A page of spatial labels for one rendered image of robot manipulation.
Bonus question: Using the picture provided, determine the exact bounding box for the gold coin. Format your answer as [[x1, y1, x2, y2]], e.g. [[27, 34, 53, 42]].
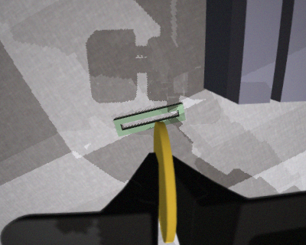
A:
[[154, 122, 176, 243]]

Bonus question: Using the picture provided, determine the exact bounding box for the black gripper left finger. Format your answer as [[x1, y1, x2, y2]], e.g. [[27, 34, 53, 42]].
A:
[[0, 152, 159, 245]]

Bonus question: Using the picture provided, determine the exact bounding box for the dark grey box side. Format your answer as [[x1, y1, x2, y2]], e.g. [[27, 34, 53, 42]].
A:
[[203, 0, 233, 99]]

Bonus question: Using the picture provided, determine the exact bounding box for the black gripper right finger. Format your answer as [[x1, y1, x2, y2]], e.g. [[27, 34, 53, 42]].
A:
[[172, 155, 306, 245]]

